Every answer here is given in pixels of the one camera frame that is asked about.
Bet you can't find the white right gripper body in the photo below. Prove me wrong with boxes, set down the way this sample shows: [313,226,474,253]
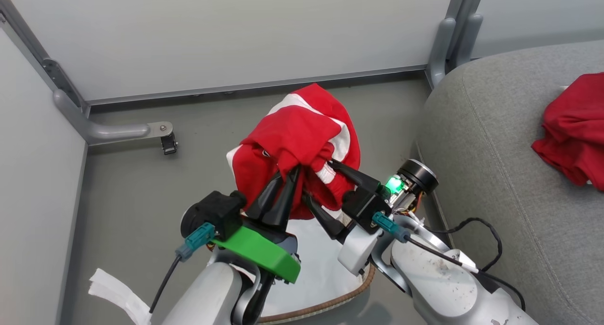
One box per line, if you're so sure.
[338,159,439,275]

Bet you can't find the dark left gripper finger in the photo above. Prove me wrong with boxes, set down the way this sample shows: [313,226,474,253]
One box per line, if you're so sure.
[245,172,286,222]
[264,165,302,232]

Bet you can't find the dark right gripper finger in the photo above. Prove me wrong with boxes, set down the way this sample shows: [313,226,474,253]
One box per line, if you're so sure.
[328,159,381,194]
[302,189,352,241]

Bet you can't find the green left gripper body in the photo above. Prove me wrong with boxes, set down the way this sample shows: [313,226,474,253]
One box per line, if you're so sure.
[211,217,301,284]

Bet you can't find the red white striped garment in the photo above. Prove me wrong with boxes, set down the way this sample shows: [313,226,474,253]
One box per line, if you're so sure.
[226,83,361,221]

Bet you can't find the plain red garment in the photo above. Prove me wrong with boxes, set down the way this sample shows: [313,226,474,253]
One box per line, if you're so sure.
[532,73,604,192]

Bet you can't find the grey fabric sofa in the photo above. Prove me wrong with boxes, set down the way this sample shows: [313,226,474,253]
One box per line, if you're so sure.
[415,40,604,325]

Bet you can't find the black caster wheel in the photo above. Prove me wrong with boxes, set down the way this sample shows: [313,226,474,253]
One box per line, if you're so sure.
[160,133,178,155]

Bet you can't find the short grey partition foot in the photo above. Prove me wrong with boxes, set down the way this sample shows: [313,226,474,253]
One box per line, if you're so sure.
[455,14,484,66]
[427,17,456,87]

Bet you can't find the long grey partition foot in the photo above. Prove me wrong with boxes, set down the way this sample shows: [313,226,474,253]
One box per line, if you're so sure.
[53,89,174,145]

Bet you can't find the black cable with teal plug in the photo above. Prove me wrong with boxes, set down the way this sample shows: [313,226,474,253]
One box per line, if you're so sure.
[149,223,217,315]
[372,212,481,273]

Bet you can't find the grey partition bottom rail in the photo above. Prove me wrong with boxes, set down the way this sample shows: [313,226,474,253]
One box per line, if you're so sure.
[86,65,428,106]

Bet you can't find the looped thin black cable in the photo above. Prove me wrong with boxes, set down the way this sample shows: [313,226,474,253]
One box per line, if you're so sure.
[425,217,527,312]

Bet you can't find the white fabric strap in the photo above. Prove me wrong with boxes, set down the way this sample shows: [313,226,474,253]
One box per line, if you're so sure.
[88,267,152,325]

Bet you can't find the grey partition post with hinge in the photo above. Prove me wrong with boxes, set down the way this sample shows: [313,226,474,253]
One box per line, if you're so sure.
[0,0,90,118]

